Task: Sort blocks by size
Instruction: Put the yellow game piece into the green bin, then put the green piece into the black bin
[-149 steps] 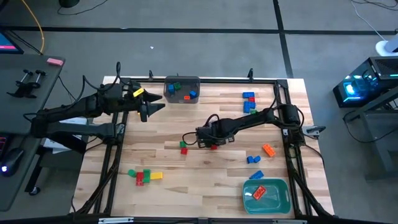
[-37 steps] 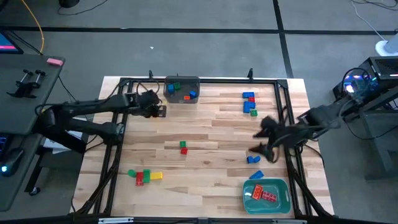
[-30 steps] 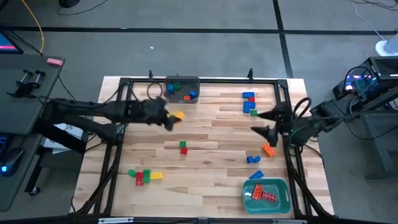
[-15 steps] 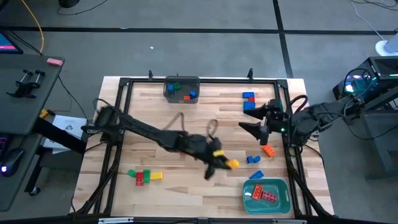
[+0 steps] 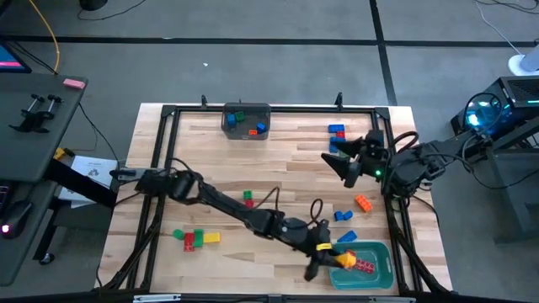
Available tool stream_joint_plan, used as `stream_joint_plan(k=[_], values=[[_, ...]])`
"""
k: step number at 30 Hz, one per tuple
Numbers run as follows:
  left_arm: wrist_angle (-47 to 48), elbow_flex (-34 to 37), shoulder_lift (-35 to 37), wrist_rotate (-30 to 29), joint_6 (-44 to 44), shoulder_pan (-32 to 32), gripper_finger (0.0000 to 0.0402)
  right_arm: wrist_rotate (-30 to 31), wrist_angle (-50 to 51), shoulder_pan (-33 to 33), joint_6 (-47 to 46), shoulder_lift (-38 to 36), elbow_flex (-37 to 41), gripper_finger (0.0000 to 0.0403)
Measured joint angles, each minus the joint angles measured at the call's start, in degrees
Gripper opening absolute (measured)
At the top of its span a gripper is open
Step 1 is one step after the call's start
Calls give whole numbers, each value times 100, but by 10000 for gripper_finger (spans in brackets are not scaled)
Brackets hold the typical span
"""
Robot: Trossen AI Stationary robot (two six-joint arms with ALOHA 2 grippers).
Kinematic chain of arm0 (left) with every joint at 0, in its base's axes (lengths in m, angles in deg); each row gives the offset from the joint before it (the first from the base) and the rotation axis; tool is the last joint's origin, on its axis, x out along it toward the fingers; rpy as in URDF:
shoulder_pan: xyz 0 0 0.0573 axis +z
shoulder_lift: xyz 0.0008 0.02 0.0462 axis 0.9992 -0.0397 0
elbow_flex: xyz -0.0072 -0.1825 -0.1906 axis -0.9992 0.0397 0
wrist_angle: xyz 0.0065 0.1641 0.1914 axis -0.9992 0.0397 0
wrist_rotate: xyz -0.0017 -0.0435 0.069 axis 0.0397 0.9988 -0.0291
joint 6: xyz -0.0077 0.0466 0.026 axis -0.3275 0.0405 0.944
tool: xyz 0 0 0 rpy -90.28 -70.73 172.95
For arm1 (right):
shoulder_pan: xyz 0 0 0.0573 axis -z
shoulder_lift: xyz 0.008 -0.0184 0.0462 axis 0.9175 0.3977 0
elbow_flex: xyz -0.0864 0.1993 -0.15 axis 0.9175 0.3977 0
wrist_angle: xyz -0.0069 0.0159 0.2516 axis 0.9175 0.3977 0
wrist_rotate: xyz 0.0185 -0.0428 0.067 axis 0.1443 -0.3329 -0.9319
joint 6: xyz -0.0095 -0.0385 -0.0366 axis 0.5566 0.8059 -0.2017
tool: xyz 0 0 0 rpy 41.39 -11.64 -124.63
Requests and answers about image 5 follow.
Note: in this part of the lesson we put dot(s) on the small blue toy block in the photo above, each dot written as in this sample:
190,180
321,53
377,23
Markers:
348,214
338,216
231,120
261,127
333,148

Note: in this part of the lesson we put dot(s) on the yellow toy block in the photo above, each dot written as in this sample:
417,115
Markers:
211,237
348,260

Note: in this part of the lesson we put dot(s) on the white paper sheet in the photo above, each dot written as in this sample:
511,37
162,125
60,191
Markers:
94,168

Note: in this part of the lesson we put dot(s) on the yellow tape band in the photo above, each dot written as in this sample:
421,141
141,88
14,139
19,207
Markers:
323,246

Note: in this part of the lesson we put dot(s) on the backlit keyboard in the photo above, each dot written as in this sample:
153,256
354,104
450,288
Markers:
3,198

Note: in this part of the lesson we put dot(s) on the small green toy block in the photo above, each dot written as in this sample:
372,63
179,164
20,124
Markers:
240,116
247,194

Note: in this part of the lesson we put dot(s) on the black desk caster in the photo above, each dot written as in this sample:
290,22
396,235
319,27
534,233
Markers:
46,258

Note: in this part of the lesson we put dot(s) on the large blue toy block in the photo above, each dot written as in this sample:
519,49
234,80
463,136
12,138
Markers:
336,140
336,128
347,236

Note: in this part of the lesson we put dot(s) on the black table clamp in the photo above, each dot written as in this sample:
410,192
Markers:
339,99
204,101

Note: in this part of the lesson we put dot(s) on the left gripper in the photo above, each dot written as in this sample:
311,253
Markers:
319,254

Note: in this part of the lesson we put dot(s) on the dark grey desk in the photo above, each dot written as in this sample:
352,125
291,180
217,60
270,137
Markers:
25,147

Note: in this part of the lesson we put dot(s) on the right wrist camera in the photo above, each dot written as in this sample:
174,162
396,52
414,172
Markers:
375,138

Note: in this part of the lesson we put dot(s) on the silver metal bracket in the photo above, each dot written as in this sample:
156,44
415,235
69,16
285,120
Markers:
156,298

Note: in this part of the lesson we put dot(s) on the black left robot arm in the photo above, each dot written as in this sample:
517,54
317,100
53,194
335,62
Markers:
227,208

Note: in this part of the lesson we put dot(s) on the black computer with glowing fan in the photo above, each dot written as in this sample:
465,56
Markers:
518,92

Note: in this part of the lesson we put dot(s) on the black screw clamp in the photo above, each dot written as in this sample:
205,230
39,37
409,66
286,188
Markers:
41,126
21,125

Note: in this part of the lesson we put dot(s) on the pink eraser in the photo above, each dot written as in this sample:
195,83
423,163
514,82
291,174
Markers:
74,83

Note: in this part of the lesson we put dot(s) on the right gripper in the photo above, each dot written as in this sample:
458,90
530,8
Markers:
370,162

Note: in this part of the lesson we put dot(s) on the large orange toy block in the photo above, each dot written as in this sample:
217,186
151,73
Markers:
363,203

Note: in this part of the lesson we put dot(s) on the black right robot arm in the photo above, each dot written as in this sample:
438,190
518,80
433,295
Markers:
421,162

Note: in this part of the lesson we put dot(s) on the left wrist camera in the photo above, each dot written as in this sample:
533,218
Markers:
323,227

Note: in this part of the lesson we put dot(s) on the grey metal stand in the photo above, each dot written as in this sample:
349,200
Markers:
518,189

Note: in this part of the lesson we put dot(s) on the black aluminium table frame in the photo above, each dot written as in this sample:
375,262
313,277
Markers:
295,110

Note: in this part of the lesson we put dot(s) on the lit computer monitor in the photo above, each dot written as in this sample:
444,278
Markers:
10,59

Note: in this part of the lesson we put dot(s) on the yellow black tool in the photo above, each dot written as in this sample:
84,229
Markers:
60,153

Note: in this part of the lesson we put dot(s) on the round green toy block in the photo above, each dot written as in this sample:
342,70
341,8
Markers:
178,234

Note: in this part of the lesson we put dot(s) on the teal plastic tray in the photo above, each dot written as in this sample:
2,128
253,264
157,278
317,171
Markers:
370,280

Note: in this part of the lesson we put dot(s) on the large red toy block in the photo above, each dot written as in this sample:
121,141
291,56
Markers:
364,265

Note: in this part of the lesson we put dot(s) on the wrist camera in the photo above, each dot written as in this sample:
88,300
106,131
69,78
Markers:
375,138
323,227

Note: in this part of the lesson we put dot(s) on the grey translucent plastic bin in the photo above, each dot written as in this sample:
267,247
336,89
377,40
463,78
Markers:
247,107

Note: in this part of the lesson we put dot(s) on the small red toy block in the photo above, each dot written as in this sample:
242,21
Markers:
249,203
340,134

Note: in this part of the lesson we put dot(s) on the large green toy block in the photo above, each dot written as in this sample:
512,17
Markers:
198,237

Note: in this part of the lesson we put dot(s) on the black round base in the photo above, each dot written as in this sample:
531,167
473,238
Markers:
92,3

